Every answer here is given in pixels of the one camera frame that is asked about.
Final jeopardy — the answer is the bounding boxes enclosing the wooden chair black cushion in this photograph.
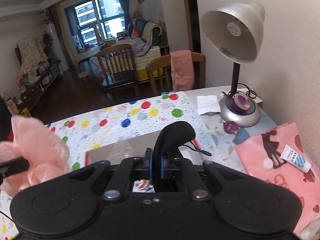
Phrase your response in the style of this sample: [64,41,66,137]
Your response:
[96,44,139,98]

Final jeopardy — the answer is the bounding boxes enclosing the purple dried flower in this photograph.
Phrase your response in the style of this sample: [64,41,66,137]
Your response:
[223,121,240,134]

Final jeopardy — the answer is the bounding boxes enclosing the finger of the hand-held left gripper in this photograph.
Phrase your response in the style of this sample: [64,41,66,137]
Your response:
[0,156,30,178]

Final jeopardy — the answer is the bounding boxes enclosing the pink towel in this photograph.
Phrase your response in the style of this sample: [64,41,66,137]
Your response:
[170,50,195,92]

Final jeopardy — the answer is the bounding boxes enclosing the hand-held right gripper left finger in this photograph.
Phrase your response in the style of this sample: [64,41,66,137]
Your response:
[65,148,153,200]

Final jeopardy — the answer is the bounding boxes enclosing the silver desk lamp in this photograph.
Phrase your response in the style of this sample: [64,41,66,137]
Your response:
[201,2,265,128]

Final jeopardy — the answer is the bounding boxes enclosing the red cardboard box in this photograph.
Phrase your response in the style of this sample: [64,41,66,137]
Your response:
[84,129,208,193]

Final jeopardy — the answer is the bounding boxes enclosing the grey cloth bag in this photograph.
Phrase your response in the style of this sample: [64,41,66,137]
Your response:
[89,56,103,74]

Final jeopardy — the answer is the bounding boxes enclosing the pink mesh bath loofah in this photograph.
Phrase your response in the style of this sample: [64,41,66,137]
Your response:
[0,115,72,197]

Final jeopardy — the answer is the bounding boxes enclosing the floral cloth cover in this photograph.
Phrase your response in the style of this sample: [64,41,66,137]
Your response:
[17,37,48,80]

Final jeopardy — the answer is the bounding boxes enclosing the sofa with cream cover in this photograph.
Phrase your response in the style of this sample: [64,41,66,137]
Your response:
[130,20,169,82]

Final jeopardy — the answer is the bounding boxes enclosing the polka dot tablecloth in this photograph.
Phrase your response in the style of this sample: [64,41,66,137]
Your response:
[0,91,213,240]

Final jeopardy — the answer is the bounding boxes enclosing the pink printed plastic bag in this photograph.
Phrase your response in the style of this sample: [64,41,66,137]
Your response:
[234,122,320,233]

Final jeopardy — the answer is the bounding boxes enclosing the black lamp cable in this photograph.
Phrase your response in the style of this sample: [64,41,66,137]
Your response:
[237,82,257,99]

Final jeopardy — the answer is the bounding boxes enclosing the low dark cabinet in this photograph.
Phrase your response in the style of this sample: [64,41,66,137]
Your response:
[0,62,63,113]

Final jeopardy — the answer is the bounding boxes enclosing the white paper tissue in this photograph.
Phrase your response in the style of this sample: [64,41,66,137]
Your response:
[196,95,222,115]

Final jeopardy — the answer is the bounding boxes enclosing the large window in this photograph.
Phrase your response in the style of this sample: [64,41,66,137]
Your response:
[64,0,127,53]

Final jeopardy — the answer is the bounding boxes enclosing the pale floral tablecloth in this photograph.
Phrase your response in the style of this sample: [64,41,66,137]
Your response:
[186,85,278,173]

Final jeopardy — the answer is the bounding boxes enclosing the grey curtain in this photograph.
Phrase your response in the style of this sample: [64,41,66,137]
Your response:
[114,0,133,30]

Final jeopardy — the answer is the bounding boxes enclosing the purple round container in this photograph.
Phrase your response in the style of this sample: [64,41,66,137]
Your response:
[234,92,251,110]

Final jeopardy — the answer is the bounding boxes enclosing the potted plant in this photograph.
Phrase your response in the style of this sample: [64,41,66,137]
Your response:
[41,10,54,55]

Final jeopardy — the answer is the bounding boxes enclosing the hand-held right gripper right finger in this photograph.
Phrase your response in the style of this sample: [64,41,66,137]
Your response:
[160,155,248,200]

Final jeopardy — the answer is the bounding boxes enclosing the small round stool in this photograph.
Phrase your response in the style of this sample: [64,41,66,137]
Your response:
[78,70,91,82]

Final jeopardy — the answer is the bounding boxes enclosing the white cream tube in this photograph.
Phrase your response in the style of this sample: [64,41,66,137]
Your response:
[279,145,312,173]

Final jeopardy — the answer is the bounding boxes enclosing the purple clothes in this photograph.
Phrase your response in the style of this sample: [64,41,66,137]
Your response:
[132,39,153,57]

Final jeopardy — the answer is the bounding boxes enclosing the yellow curtain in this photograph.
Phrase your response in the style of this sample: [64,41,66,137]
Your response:
[54,4,70,68]

